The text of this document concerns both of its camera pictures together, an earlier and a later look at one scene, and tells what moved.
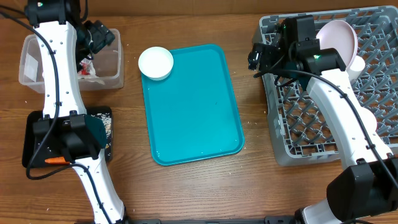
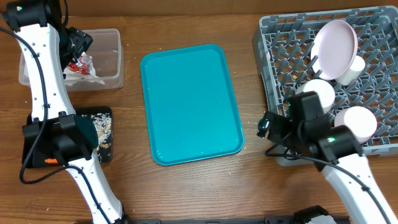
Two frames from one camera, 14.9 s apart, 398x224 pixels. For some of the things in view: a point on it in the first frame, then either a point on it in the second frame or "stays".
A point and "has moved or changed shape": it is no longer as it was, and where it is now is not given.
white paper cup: x=356 y=66 stays
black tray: x=35 y=154 stays
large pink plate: x=338 y=35 stays
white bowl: x=156 y=63 has moved or changed shape
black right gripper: x=264 y=64 -> x=277 y=121
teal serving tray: x=192 y=113 stays
